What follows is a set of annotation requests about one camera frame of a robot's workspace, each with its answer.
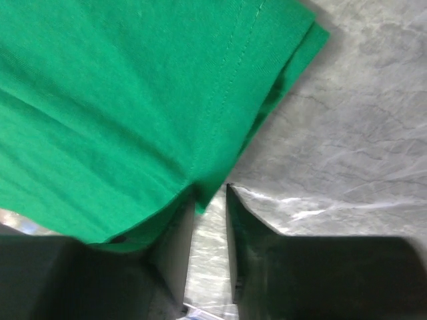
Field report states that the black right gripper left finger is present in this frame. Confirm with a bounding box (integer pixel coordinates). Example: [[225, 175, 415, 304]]
[[1, 191, 195, 319]]

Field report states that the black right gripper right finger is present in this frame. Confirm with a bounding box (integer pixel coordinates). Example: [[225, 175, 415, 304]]
[[226, 185, 426, 319]]

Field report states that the green t shirt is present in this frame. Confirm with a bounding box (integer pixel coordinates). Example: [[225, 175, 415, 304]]
[[1, 1, 328, 252]]

